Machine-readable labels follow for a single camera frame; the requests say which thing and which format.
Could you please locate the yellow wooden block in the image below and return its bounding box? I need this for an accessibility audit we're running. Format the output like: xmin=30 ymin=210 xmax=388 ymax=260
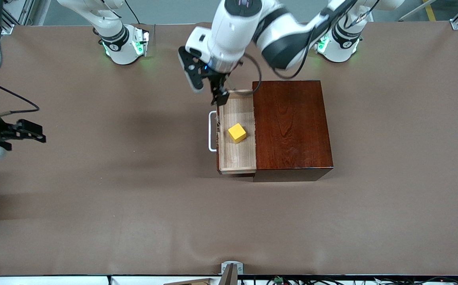
xmin=228 ymin=123 xmax=247 ymax=144

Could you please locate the dark red wooden cabinet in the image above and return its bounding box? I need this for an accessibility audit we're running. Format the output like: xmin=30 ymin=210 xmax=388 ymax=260
xmin=252 ymin=80 xmax=334 ymax=182

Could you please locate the brown table mat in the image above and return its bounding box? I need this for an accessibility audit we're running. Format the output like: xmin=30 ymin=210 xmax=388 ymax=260
xmin=0 ymin=22 xmax=458 ymax=276

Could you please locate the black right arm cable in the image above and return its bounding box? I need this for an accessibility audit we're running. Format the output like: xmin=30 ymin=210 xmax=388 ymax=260
xmin=0 ymin=79 xmax=40 ymax=119

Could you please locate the black right base cable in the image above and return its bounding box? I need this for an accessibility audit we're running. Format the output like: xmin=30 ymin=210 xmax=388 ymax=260
xmin=124 ymin=0 xmax=142 ymax=25

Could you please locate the silver metal bracket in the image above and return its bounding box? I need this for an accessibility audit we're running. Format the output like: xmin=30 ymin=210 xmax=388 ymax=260
xmin=221 ymin=261 xmax=244 ymax=276

